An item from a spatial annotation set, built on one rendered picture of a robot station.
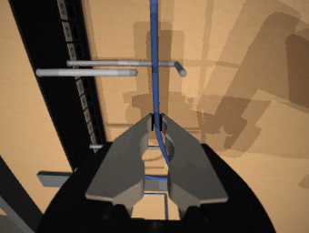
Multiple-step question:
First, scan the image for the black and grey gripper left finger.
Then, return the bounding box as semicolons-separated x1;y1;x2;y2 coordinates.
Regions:
35;113;154;233

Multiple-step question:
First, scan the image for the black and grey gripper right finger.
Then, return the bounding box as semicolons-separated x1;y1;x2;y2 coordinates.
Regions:
159;113;276;233

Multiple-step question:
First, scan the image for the blue network cable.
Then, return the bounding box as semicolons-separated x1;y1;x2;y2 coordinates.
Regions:
145;0;169;180

